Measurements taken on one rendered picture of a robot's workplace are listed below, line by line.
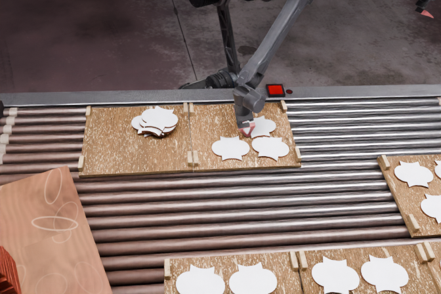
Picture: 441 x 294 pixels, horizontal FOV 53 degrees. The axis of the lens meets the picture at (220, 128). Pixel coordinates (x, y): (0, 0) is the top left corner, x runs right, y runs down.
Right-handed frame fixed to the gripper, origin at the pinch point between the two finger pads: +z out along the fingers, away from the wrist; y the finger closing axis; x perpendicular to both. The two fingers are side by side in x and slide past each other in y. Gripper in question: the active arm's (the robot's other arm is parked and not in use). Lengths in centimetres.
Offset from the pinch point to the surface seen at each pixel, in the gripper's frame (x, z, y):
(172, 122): 27.9, -10.1, 0.9
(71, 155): 67, -11, -6
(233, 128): 4.7, 0.1, 1.4
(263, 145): -5.0, 1.7, -9.7
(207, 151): 16.8, -1.8, -10.0
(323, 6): -112, 106, 257
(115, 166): 50, -8, -15
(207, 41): 8, 84, 203
